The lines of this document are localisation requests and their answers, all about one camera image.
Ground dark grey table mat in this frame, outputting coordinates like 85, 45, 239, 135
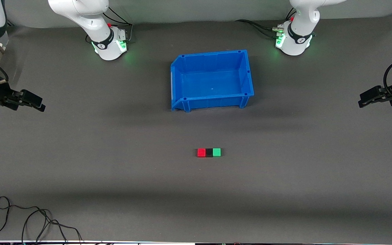
0, 12, 392, 243

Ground black right arm base cables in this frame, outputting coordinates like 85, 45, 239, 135
85, 4, 134, 44

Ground thin black loose cable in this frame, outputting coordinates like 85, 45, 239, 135
0, 196, 52, 241
21, 208, 82, 245

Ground blue plastic storage bin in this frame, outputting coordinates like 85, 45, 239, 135
170, 50, 255, 113

